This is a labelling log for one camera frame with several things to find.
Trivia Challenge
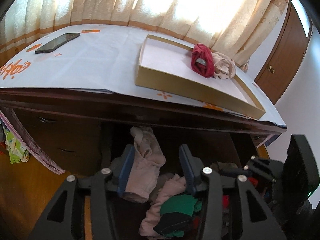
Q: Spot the brass door knob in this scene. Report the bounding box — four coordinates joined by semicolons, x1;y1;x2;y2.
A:
268;66;275;74

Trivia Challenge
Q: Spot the green patterned hanging cloth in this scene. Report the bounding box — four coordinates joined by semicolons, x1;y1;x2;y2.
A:
3;128;29;164

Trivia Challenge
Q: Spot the brown wooden door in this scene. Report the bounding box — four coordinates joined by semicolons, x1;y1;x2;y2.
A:
254;0;313;104

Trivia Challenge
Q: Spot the black smartphone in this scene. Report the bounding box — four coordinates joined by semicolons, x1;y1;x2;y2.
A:
35;33;80;54

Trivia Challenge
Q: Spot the green black underwear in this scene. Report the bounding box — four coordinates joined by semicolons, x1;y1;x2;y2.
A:
153;194;202;238

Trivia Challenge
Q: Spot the dark red underwear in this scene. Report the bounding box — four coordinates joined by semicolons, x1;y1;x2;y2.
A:
191;43;215;78

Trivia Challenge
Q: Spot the white orange-print table cover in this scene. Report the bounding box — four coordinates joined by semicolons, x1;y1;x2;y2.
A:
1;24;286;128

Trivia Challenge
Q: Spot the pink striped hanging cloth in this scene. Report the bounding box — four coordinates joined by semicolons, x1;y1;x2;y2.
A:
1;107;65;175

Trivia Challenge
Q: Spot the beige lace underwear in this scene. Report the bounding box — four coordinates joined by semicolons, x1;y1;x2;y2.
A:
212;52;236;80

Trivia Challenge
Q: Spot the light pink underwear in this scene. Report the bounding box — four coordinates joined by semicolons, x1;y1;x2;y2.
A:
122;127;166;203

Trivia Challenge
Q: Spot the pink garment in drawer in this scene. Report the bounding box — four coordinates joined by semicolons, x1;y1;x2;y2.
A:
139;173;190;239

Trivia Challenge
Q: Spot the dark wooden dresser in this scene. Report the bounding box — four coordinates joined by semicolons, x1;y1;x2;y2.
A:
1;88;285;239

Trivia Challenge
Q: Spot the gold cardboard tray box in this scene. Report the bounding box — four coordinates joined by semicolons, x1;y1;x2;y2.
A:
135;35;266;119

